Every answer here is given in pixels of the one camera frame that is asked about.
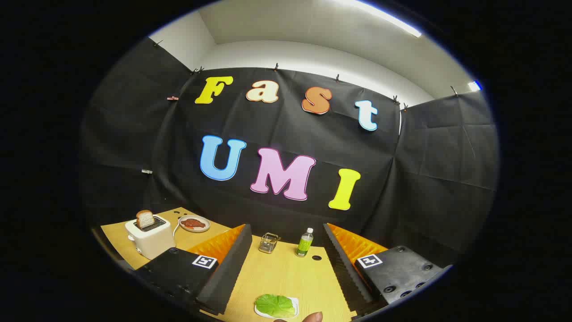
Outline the black backdrop cloth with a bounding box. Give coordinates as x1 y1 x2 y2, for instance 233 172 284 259
80 38 500 269

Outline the green lettuce leaf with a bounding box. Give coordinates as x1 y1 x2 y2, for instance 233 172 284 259
256 294 296 319

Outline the white flat plate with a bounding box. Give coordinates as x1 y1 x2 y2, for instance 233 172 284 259
254 295 299 320

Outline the green drink bottle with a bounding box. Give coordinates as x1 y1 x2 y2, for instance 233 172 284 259
295 228 314 258

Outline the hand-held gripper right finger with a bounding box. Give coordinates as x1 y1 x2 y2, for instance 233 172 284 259
322 223 453 316

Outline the round plate with meat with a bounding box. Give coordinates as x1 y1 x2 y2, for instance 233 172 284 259
178 215 211 233

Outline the white toaster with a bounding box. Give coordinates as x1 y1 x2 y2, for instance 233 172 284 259
125 215 176 260

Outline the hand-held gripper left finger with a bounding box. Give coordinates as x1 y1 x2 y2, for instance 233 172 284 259
134 224 253 316

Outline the metal wire basket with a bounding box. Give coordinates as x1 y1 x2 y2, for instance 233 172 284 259
259 233 281 254

